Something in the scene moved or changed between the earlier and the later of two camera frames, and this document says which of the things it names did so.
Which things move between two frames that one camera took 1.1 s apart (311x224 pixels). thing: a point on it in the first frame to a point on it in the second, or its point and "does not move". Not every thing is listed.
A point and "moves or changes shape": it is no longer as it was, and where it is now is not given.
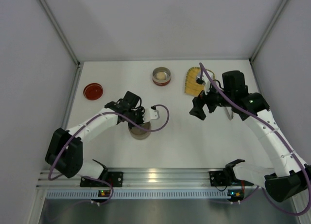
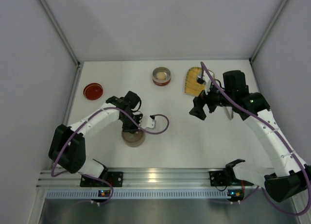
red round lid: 93,91 does not move
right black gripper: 202,101 does not move
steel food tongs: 229,112 does not move
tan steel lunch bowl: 138,133 moves or changes shape
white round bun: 161,76 does not move
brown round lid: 138,130 moves or changes shape
